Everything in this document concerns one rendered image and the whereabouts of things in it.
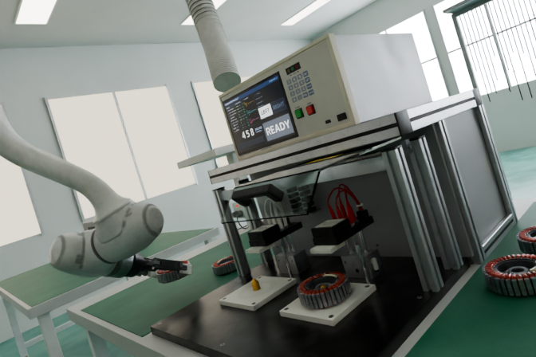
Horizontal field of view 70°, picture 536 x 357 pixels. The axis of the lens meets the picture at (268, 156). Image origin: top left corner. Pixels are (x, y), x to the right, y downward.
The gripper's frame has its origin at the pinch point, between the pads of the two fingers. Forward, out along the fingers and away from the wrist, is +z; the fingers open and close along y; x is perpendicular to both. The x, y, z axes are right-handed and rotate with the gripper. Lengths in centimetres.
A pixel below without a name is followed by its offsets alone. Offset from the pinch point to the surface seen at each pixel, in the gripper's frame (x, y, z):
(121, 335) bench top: 18.8, 3.8, -14.8
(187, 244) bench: -34, 66, 82
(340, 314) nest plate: 18, -63, -22
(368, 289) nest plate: 13, -67, -14
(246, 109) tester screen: -36, -42, -21
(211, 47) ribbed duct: -132, 18, 38
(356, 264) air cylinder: 7, -63, -7
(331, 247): 4, -62, -19
